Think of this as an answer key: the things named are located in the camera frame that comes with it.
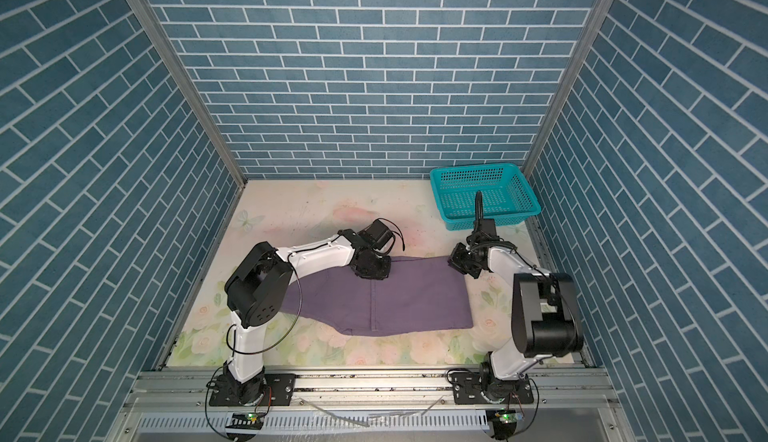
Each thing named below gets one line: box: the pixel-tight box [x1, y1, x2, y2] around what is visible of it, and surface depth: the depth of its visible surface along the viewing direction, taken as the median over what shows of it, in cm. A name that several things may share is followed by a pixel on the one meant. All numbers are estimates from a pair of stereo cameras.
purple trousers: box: [281, 256, 474, 337], surface depth 88 cm
